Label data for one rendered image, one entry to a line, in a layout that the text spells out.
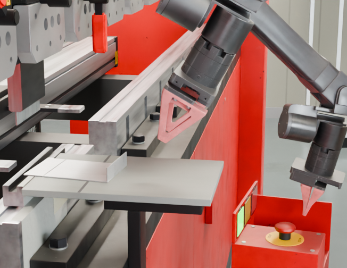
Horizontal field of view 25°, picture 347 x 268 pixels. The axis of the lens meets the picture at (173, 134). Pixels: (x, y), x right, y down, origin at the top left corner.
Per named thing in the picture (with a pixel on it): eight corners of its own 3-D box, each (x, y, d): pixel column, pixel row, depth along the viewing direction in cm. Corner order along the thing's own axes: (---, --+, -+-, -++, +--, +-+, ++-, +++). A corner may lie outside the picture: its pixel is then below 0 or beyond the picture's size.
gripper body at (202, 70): (166, 84, 104) (193, 36, 102) (177, 70, 114) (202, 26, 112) (208, 108, 104) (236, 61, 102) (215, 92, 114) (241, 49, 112)
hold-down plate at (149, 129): (146, 162, 161) (146, 149, 160) (121, 161, 162) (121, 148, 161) (170, 127, 190) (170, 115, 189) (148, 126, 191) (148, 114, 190)
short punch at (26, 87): (23, 126, 109) (19, 59, 106) (9, 125, 109) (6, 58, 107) (46, 109, 118) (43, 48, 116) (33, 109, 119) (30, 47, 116)
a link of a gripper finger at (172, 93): (137, 132, 107) (170, 75, 104) (147, 120, 114) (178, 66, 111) (180, 157, 107) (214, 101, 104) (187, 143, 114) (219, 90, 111)
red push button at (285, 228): (293, 246, 144) (294, 228, 143) (272, 244, 145) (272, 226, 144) (296, 239, 148) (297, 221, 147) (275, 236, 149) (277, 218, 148)
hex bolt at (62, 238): (65, 251, 110) (64, 240, 110) (46, 249, 111) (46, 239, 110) (70, 243, 113) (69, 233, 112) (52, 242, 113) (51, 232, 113)
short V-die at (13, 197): (23, 206, 109) (22, 186, 108) (3, 205, 109) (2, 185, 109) (65, 165, 128) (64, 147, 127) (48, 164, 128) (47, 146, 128)
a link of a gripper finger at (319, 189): (284, 201, 159) (297, 159, 156) (317, 212, 157) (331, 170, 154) (278, 212, 153) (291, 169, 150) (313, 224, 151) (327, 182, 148)
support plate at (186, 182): (210, 206, 103) (210, 199, 103) (21, 195, 107) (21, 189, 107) (223, 166, 120) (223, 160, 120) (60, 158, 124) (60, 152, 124)
